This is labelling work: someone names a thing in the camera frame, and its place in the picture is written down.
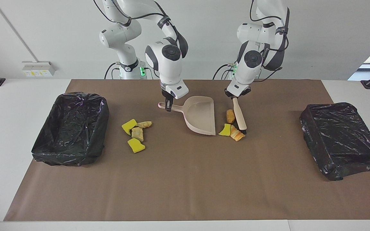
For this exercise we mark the brown paper table mat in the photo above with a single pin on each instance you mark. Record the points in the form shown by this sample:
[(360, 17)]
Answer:
[(185, 199)]

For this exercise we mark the beige plastic dustpan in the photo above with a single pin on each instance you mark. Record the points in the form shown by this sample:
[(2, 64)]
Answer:
[(202, 115)]

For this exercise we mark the lumpy beige bread chunk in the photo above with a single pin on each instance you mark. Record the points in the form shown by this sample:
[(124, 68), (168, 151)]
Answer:
[(145, 124)]

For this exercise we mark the white wall socket box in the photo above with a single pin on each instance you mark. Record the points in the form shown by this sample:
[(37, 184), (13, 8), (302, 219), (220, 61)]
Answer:
[(39, 69)]

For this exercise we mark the brown bread roll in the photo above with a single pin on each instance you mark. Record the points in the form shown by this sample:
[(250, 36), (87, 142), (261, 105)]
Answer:
[(230, 116)]

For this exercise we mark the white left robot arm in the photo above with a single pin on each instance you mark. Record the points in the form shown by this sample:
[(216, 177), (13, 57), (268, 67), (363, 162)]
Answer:
[(246, 72)]

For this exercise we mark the yellow sponge piece green backing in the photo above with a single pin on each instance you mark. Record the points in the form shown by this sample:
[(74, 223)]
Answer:
[(225, 130)]

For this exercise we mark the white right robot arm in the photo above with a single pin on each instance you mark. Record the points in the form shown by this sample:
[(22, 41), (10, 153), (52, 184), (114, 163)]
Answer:
[(169, 69)]

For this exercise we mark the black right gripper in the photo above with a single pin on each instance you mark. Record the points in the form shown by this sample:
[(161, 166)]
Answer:
[(168, 99)]

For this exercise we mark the black bag lined bin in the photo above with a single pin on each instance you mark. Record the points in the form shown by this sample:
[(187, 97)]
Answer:
[(342, 141), (72, 128)]

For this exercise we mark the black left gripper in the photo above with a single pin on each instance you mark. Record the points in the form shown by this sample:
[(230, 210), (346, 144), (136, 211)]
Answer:
[(238, 96)]

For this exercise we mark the sliced bread loaf piece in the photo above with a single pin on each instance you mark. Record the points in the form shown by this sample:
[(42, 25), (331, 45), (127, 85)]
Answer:
[(237, 134)]

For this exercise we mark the square beige bread chunk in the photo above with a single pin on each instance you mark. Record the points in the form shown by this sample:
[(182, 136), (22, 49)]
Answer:
[(137, 134)]

